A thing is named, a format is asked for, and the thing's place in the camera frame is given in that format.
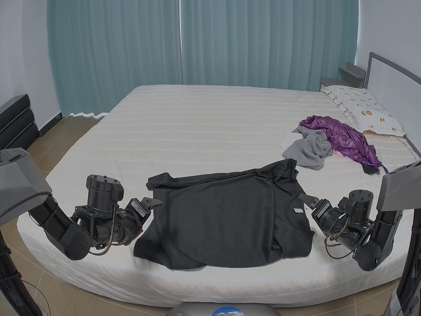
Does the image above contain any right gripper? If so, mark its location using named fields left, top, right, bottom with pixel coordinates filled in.
left=298, top=194, right=344, bottom=239

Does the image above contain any blue-green curtain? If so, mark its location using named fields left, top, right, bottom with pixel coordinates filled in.
left=181, top=0, right=360, bottom=93
left=48, top=0, right=183, bottom=118

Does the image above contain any grey garment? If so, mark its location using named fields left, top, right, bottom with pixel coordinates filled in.
left=282, top=129, right=333, bottom=171

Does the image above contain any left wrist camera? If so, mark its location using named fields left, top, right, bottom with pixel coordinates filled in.
left=129, top=199, right=149, bottom=221

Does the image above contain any white garment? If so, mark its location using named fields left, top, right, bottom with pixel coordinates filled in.
left=282, top=132, right=305, bottom=151

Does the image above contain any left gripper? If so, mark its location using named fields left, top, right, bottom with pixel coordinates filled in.
left=113, top=196, right=163, bottom=245

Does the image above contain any white printed pillow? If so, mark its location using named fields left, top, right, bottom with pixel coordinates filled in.
left=321, top=85, right=406, bottom=137

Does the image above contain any black T-shirt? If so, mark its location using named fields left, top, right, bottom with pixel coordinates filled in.
left=133, top=158, right=317, bottom=271

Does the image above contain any black chest of drawers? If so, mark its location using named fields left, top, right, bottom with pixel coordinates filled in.
left=0, top=93, right=41, bottom=151

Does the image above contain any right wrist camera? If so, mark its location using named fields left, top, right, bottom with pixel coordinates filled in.
left=312, top=199, right=331, bottom=219

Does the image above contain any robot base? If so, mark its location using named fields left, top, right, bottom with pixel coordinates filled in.
left=173, top=303, right=275, bottom=316

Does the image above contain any purple satin garment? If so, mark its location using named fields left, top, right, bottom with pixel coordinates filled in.
left=299, top=115, right=389, bottom=176

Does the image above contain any bed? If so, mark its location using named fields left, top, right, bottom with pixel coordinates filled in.
left=16, top=52, right=421, bottom=309

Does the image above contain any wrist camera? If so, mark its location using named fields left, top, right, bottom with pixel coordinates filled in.
left=129, top=199, right=149, bottom=221
left=312, top=199, right=331, bottom=219

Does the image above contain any grey bedside table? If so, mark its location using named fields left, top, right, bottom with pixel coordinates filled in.
left=321, top=62, right=366, bottom=93

